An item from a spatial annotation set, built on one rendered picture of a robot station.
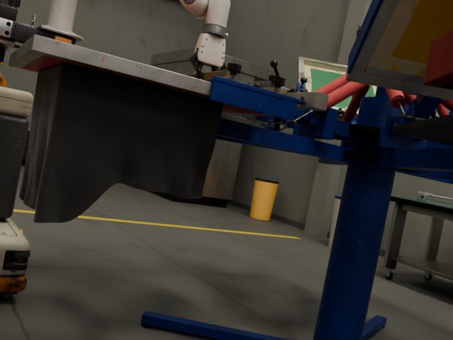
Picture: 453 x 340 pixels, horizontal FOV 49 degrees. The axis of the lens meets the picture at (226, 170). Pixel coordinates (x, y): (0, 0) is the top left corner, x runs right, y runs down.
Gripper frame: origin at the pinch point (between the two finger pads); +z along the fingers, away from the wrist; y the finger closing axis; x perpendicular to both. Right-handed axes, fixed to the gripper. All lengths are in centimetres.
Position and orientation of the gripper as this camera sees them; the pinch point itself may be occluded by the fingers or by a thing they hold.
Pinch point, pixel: (205, 79)
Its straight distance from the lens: 176.5
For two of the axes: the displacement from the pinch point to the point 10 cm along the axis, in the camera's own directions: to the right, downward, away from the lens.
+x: 4.8, 1.1, -8.7
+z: -1.9, 9.8, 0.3
